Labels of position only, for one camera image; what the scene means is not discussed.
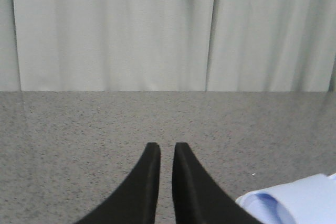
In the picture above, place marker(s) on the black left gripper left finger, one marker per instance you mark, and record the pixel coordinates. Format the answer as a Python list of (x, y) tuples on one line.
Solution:
[(135, 200)]

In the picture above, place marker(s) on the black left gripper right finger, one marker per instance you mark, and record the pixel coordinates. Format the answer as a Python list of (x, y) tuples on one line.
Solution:
[(196, 196)]

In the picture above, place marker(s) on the pale grey curtain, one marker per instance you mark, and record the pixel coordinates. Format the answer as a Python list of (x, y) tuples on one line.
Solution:
[(168, 45)]

